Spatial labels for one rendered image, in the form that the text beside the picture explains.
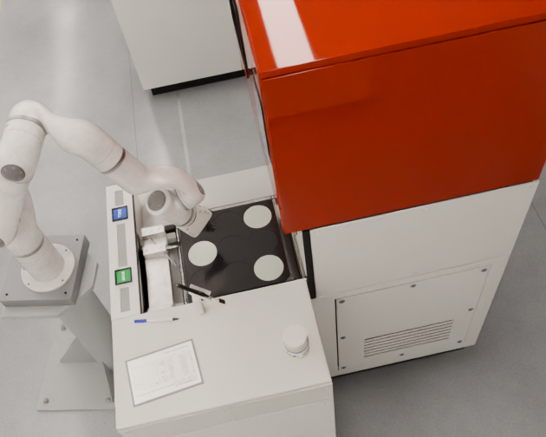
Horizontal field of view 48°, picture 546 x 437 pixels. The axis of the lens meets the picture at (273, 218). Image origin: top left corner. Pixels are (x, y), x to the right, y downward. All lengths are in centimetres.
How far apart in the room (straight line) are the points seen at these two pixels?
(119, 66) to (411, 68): 318
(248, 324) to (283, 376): 20
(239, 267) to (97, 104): 229
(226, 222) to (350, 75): 99
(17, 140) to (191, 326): 74
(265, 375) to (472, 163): 82
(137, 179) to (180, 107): 226
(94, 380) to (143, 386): 117
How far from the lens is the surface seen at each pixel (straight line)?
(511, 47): 148
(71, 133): 162
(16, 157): 164
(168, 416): 185
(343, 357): 260
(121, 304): 205
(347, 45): 134
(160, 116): 393
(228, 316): 193
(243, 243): 214
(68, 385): 309
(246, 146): 363
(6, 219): 194
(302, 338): 177
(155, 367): 191
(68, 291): 226
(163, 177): 175
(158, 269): 217
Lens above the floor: 267
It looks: 54 degrees down
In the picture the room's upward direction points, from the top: 10 degrees counter-clockwise
